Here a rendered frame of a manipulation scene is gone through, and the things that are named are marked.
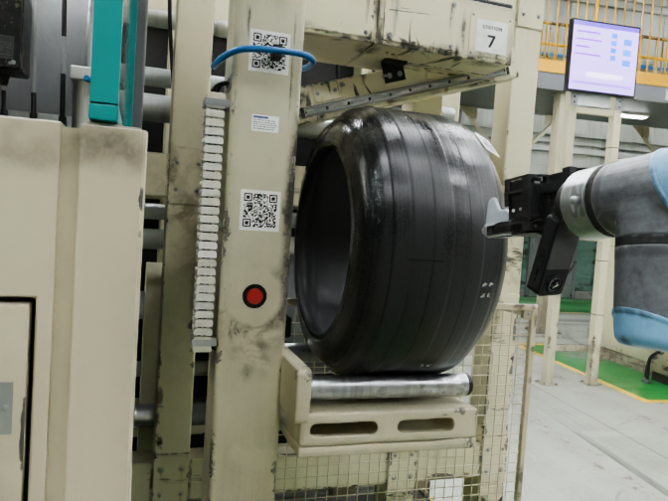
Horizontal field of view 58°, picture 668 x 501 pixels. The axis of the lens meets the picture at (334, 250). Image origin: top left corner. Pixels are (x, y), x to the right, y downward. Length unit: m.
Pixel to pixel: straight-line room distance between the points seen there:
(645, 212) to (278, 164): 0.66
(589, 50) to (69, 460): 5.07
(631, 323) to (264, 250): 0.67
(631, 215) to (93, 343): 0.55
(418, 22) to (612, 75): 3.90
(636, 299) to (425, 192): 0.45
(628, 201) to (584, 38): 4.60
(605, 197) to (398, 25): 0.92
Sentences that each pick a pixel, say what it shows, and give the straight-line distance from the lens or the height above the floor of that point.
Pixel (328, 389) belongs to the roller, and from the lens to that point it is 1.13.
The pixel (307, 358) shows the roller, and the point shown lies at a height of 0.89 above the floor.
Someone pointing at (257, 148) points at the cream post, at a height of 1.33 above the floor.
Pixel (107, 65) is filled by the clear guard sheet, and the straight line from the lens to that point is 0.45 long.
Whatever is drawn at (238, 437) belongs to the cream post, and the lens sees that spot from 1.21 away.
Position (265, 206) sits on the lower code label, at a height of 1.23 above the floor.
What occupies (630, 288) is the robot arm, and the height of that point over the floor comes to 1.16.
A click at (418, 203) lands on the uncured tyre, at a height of 1.25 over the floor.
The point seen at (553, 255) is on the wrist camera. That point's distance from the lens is 0.85.
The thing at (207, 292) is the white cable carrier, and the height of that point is 1.06.
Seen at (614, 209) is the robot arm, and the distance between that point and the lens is 0.75.
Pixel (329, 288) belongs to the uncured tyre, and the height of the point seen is 1.04.
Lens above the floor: 1.21
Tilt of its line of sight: 3 degrees down
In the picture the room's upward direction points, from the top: 4 degrees clockwise
